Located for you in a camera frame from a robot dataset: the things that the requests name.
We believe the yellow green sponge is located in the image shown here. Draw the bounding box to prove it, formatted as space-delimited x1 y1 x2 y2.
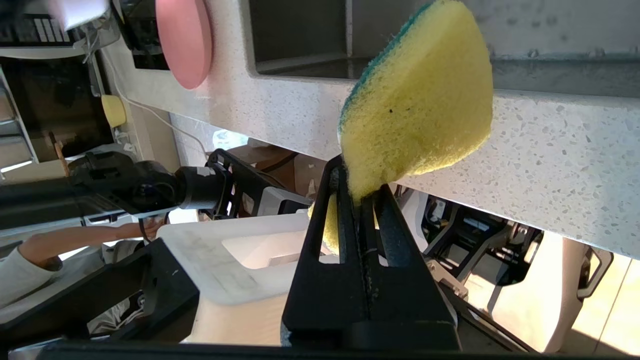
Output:
307 0 496 257

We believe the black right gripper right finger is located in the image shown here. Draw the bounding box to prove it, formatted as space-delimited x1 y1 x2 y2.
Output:
362 183 461 350

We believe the black oven front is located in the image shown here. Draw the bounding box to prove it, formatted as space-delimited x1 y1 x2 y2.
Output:
0 56 117 165

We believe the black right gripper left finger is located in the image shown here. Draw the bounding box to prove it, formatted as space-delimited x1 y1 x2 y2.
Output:
281 155 371 348

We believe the yellow round pad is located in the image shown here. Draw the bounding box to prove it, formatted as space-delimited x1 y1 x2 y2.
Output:
101 94 127 129

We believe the stainless steel sink basin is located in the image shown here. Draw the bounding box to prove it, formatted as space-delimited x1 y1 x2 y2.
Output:
240 0 640 98

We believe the thin white cable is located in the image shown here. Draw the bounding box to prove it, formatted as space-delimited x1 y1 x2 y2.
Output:
99 47 210 156

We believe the person hand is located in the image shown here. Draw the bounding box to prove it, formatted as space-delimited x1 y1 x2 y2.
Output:
146 216 169 241

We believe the black glass cooktop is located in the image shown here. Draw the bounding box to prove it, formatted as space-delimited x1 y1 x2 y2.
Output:
119 0 171 72

